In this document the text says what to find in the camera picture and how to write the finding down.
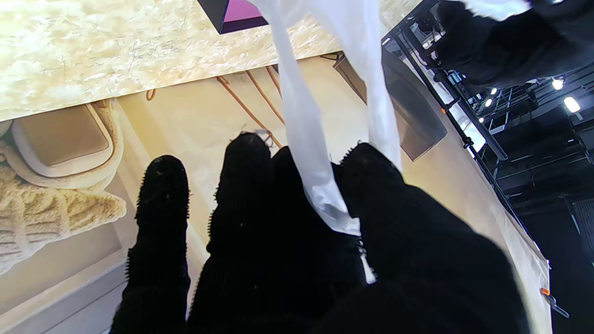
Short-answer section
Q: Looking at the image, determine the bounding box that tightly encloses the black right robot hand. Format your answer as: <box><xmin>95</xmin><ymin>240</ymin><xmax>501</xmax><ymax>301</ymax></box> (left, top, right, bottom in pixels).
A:
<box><xmin>110</xmin><ymin>132</ymin><xmax>530</xmax><ymax>334</ymax></box>

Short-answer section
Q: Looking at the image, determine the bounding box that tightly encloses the tan plain cushion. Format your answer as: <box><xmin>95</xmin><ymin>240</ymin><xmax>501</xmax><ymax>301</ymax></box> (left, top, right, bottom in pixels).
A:
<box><xmin>12</xmin><ymin>104</ymin><xmax>112</xmax><ymax>167</ymax></box>

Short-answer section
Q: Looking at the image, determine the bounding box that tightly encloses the black backdrop frame pole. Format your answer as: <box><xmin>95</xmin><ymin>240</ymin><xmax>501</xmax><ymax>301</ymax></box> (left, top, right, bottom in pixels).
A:
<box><xmin>387</xmin><ymin>19</ymin><xmax>534</xmax><ymax>237</ymax></box>

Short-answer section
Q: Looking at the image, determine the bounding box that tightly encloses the black gift box pink inside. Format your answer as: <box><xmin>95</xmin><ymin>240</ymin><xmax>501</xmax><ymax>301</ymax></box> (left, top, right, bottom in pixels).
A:
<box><xmin>197</xmin><ymin>0</ymin><xmax>270</xmax><ymax>35</ymax></box>

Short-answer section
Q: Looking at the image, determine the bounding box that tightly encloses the knitted beige cushion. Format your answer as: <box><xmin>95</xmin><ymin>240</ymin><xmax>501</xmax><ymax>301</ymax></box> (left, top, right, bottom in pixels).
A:
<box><xmin>0</xmin><ymin>166</ymin><xmax>127</xmax><ymax>275</ymax></box>

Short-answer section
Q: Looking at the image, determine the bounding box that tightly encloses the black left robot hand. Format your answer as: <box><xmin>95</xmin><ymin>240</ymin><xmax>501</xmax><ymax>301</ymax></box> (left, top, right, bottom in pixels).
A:
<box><xmin>435</xmin><ymin>0</ymin><xmax>594</xmax><ymax>88</ymax></box>

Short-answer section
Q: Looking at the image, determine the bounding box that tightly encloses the white plastic bag orange print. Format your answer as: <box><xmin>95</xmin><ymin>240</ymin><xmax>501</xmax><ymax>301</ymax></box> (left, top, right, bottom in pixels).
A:
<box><xmin>251</xmin><ymin>0</ymin><xmax>532</xmax><ymax>284</ymax></box>

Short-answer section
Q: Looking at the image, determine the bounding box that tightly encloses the tripod floor lamp white shade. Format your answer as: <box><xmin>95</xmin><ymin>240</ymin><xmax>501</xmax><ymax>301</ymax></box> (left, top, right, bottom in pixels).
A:
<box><xmin>216</xmin><ymin>65</ymin><xmax>286</xmax><ymax>149</ymax></box>

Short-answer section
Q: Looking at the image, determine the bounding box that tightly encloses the black flat television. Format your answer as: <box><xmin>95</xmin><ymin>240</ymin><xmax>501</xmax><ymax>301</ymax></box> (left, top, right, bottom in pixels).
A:
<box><xmin>333</xmin><ymin>46</ymin><xmax>449</xmax><ymax>161</ymax></box>

